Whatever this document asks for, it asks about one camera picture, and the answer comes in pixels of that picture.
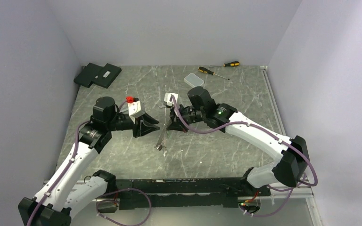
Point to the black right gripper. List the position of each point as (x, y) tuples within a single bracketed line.
[(176, 125)]

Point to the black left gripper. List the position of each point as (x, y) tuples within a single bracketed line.
[(140, 128)]

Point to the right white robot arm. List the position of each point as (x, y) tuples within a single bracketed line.
[(290, 155)]

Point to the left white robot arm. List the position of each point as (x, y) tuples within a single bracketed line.
[(57, 203)]

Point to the white plastic box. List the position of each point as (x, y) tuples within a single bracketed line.
[(193, 80)]

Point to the orange black screwdriver near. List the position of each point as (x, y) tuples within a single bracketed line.
[(207, 71)]

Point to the orange black screwdriver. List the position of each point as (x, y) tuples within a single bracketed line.
[(207, 71), (229, 64)]

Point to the black flat case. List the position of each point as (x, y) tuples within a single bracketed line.
[(102, 76)]

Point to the orange black screwdriver far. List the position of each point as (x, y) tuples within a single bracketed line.
[(229, 64)]

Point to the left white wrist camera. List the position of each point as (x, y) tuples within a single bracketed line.
[(135, 107)]

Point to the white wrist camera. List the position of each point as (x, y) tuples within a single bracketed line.
[(135, 107), (169, 99)]

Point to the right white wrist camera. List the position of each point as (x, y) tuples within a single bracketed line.
[(169, 99)]

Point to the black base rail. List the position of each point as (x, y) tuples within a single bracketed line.
[(179, 192)]

